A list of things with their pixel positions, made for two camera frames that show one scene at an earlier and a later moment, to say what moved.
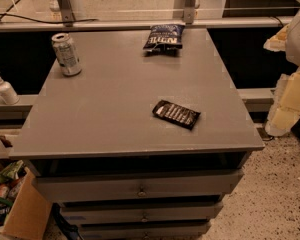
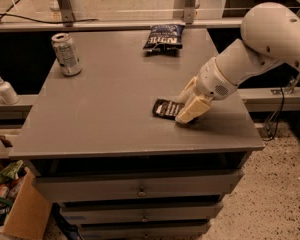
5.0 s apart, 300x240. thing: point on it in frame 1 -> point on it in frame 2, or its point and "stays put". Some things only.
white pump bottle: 5,89 stays put
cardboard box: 30,212 stays put
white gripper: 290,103 -> 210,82
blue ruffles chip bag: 164,39 stays put
